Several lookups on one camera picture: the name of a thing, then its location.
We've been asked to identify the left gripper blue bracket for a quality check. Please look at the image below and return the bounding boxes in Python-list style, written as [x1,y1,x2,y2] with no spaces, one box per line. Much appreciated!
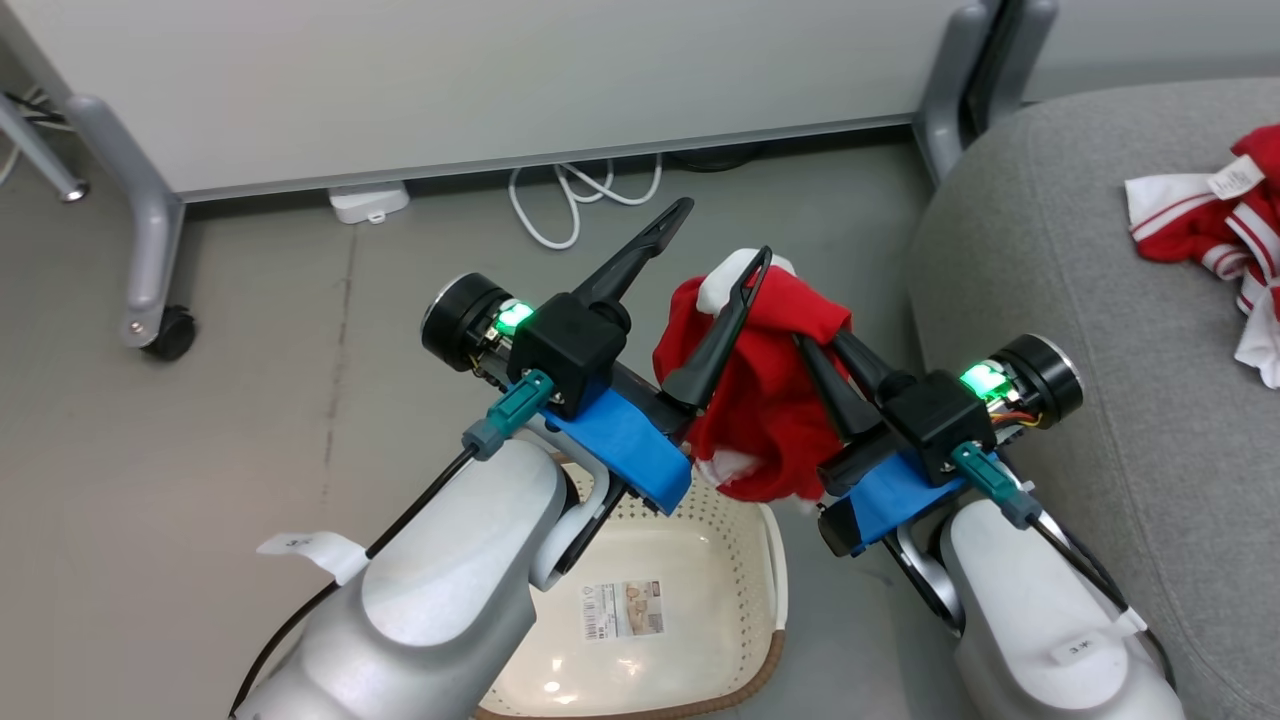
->
[545,197,774,517]

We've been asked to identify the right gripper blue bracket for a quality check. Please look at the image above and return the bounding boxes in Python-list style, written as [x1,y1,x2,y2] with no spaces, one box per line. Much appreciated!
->
[794,331,967,557]

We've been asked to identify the red garment white trim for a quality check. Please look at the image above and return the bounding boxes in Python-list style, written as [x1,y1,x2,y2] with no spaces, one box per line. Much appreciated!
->
[652,249,854,507]

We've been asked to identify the red white striped garment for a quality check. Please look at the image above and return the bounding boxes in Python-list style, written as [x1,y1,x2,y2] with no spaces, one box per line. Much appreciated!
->
[1124,124,1280,391]

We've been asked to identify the grey fabric sofa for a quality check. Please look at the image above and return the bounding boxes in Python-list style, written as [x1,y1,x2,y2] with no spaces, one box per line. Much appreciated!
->
[907,78,1280,720]

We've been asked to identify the dark round object under partition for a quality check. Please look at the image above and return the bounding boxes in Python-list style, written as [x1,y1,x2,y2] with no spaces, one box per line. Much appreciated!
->
[664,142,763,174]

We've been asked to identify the cream perforated laundry basket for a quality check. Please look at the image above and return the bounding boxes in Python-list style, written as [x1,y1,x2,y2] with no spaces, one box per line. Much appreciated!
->
[474,455,791,720]

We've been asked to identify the large white partition panel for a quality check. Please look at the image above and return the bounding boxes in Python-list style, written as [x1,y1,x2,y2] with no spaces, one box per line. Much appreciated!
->
[0,0,1006,204]

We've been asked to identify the printed basket label sticker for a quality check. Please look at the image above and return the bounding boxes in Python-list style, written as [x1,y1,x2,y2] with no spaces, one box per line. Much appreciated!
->
[581,579,667,642]

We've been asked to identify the white power adapter box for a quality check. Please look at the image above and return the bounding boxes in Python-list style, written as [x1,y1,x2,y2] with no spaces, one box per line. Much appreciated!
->
[327,179,412,226]

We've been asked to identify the white numbered paper tag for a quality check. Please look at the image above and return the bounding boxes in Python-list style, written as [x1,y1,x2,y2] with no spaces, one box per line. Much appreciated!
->
[1049,608,1148,667]

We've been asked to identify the small white partition panel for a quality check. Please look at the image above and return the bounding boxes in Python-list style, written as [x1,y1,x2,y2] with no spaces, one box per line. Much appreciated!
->
[1020,0,1280,102]

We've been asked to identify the black caster wheel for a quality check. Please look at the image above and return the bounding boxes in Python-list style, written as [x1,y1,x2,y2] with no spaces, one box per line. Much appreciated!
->
[142,304,199,364]

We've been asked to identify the grey partition foot with caster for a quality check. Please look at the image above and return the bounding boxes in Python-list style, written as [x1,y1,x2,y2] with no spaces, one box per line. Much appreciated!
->
[64,94,187,351]

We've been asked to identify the grey metal table leg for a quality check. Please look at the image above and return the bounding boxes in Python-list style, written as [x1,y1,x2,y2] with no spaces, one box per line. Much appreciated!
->
[0,91,92,205]

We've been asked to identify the white looped cable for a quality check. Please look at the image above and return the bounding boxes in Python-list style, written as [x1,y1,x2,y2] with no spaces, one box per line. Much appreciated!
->
[507,152,665,252]

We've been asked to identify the teal right cable connector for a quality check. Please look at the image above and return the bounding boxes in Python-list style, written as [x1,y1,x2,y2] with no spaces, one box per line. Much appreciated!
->
[950,441,1044,530]

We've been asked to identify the teal cable connector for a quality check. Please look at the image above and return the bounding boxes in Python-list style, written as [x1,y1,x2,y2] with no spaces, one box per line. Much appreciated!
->
[461,369,556,462]
[950,441,1044,530]

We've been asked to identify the teal left cable connector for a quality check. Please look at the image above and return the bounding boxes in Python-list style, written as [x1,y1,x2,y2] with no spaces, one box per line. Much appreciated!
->
[461,369,556,462]

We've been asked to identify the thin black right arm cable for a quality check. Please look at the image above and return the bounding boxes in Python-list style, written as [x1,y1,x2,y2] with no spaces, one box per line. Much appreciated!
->
[1018,498,1173,693]

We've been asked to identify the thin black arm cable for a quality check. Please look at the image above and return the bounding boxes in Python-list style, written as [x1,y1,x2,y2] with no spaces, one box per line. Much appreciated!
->
[1018,498,1173,693]
[229,444,482,717]

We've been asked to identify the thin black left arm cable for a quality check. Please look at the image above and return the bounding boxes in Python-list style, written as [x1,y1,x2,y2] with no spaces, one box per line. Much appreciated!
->
[229,444,482,717]

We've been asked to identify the black floor cables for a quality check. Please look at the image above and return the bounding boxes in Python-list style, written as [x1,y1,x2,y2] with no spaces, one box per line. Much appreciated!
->
[4,91,63,128]

